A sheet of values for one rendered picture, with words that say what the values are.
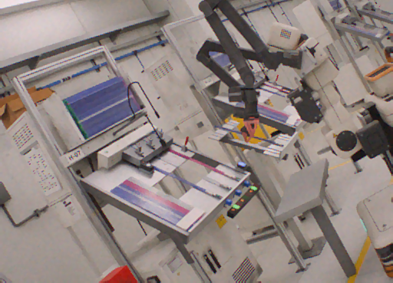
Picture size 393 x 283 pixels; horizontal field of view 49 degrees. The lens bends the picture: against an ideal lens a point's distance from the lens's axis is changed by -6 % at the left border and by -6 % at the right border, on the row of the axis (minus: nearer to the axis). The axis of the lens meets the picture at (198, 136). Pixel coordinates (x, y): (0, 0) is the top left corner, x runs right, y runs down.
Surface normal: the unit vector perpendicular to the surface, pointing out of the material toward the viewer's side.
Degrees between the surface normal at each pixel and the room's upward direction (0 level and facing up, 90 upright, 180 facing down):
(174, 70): 90
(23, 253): 90
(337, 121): 90
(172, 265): 90
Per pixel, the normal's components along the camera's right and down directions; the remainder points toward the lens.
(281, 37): -0.17, 0.18
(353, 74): -0.52, 0.37
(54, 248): 0.67, -0.37
